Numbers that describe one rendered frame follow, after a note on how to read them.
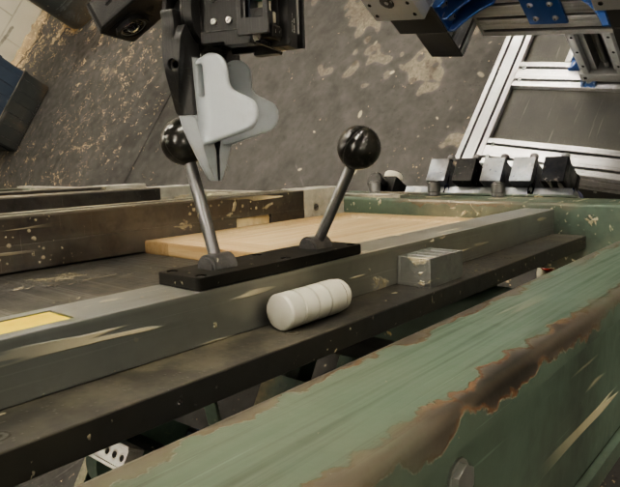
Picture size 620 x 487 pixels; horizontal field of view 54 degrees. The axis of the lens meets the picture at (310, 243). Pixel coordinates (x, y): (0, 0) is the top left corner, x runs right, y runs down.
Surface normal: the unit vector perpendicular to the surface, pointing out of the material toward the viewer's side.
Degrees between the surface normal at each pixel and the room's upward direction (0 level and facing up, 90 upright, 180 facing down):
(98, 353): 90
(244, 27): 35
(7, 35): 90
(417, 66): 0
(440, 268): 89
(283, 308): 30
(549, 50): 0
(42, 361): 90
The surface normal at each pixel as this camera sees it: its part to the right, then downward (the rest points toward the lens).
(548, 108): -0.58, -0.39
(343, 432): -0.03, -0.99
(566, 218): -0.65, 0.12
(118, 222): 0.76, 0.07
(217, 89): -0.34, 0.19
